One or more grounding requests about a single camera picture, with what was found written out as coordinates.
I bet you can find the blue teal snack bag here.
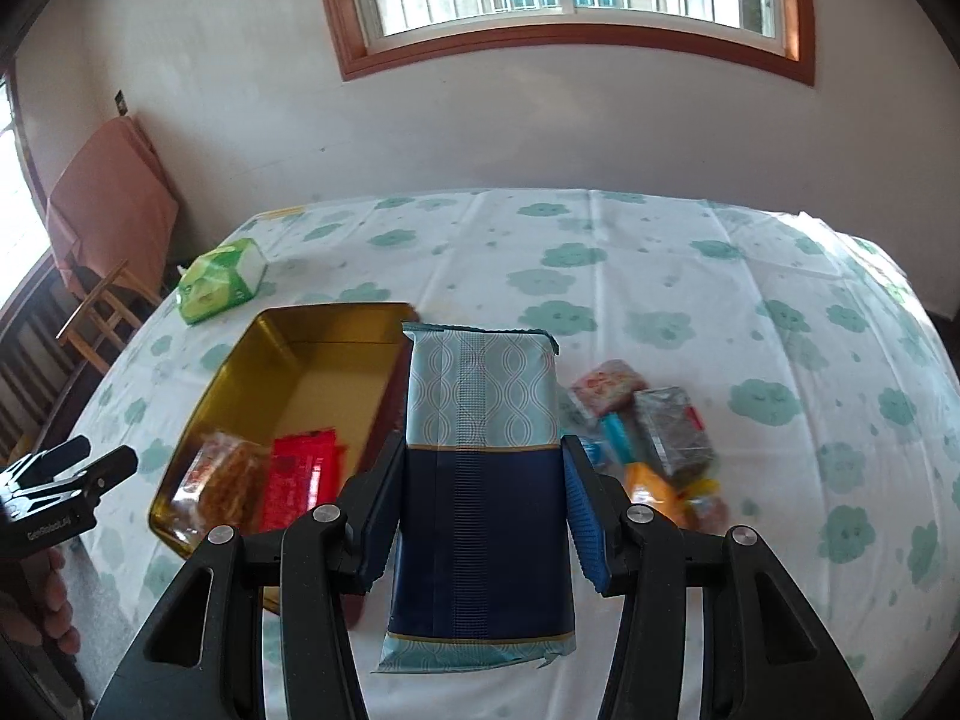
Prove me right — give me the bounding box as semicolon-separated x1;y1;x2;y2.
377;323;576;674

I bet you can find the red label sesame cake pack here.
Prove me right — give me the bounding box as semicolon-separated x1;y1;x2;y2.
569;359;649;419

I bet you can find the person's left hand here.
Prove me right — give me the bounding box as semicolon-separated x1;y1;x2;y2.
2;548;82;656

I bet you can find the clear golden pastry pack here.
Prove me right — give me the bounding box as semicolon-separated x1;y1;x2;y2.
171;431;270;546

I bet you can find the wooden chair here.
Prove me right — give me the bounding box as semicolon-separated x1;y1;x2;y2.
55;260;161;377

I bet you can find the red snack packet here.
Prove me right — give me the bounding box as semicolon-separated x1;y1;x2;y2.
257;429;347;533

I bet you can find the gold red toffee tin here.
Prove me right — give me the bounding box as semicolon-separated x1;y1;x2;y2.
148;301;422;616

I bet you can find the orange snack packet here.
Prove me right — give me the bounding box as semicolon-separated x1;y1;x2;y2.
623;461;690;528

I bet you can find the green tissue pack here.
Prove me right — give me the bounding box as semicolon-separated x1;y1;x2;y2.
176;238;267;325

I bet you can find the teal small snack packet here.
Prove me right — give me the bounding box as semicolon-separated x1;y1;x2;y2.
581;411;638;468

